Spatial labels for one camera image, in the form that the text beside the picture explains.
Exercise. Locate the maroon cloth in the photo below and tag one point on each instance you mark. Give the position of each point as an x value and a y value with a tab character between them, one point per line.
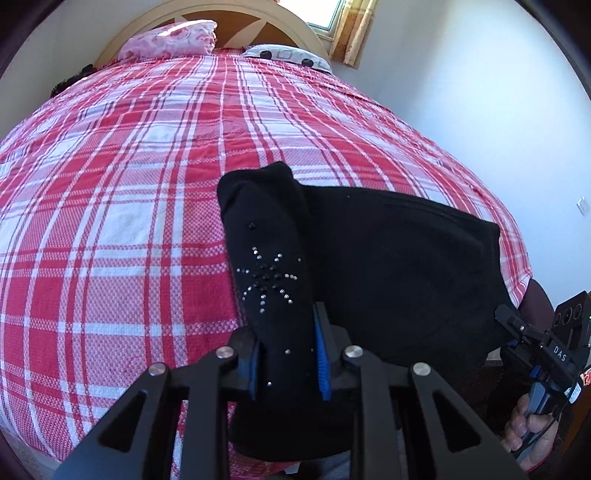
535	300

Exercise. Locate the white wall socket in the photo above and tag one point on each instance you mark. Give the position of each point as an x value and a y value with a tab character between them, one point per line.
582	204

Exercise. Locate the white pillow with black dots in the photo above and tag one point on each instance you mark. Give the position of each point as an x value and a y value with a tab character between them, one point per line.
286	55

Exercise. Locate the black fuzzy object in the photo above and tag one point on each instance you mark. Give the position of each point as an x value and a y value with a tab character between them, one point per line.
69	83

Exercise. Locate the window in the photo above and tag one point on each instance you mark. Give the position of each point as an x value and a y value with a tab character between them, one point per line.
323	11

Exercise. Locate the red plaid blanket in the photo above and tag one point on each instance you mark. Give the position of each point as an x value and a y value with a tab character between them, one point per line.
115	207

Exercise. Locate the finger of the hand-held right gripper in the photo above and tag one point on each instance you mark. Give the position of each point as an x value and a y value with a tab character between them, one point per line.
512	321
513	353

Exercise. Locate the beige wooden bed headboard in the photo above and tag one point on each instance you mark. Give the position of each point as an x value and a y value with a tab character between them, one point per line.
134	21

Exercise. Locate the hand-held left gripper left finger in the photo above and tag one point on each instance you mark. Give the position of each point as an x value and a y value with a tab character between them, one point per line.
251	369

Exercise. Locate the pink floral pillow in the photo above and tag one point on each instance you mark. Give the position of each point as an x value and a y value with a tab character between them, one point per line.
166	41

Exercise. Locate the person's right hand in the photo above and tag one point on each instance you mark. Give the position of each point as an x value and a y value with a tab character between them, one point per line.
538	445

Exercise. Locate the black pants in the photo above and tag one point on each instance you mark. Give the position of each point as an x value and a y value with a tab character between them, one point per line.
392	254

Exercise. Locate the gold patterned curtain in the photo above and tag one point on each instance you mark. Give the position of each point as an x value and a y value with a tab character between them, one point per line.
353	37

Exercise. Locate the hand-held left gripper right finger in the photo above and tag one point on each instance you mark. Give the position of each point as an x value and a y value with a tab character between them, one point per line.
322	364

